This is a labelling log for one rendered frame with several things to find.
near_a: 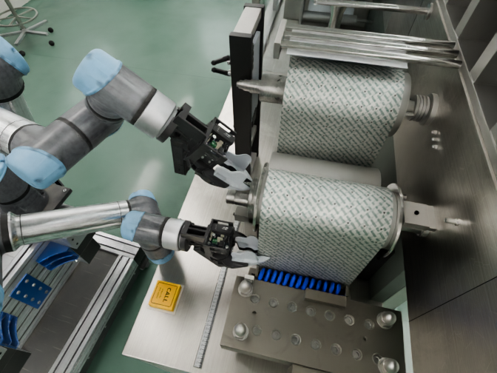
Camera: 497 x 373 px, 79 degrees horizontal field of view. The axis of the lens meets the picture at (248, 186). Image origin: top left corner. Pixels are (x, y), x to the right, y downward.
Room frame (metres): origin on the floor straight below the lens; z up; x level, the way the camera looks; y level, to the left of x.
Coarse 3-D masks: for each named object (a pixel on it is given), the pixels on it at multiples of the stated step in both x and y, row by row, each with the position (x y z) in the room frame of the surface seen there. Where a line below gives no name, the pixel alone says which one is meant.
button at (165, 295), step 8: (160, 280) 0.28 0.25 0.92; (160, 288) 0.26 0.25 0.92; (168, 288) 0.26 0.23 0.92; (176, 288) 0.26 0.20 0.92; (152, 296) 0.24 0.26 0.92; (160, 296) 0.24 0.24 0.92; (168, 296) 0.24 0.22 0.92; (176, 296) 0.24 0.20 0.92; (152, 304) 0.22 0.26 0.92; (160, 304) 0.22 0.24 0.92; (168, 304) 0.22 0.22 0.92
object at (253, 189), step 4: (252, 180) 0.37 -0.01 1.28; (256, 180) 0.37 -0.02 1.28; (252, 184) 0.36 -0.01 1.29; (256, 184) 0.36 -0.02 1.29; (252, 188) 0.35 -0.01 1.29; (256, 188) 0.35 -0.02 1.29; (252, 192) 0.34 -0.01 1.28; (256, 192) 0.34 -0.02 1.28; (248, 196) 0.33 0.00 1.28; (252, 196) 0.33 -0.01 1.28; (248, 200) 0.33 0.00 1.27; (252, 200) 0.33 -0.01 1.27; (248, 204) 0.32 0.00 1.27; (252, 204) 0.32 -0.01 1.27; (248, 208) 0.32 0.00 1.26; (252, 208) 0.32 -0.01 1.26; (252, 212) 0.32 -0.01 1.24
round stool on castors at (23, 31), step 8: (8, 0) 3.24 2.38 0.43; (16, 8) 3.42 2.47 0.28; (24, 8) 3.43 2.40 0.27; (32, 8) 3.41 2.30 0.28; (16, 16) 3.23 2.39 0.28; (0, 24) 3.06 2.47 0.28; (16, 24) 3.06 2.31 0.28; (40, 24) 3.38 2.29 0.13; (16, 32) 3.20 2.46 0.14; (24, 32) 3.20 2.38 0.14; (32, 32) 3.20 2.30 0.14; (40, 32) 3.20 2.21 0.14; (16, 40) 3.04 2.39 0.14
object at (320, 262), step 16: (272, 240) 0.28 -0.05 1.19; (272, 256) 0.28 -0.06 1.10; (288, 256) 0.27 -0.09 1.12; (304, 256) 0.27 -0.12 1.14; (320, 256) 0.26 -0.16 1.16; (336, 256) 0.25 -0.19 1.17; (352, 256) 0.25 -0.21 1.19; (368, 256) 0.24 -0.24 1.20; (288, 272) 0.27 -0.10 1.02; (304, 272) 0.26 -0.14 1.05; (320, 272) 0.26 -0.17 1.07; (336, 272) 0.25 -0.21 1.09; (352, 272) 0.24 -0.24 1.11
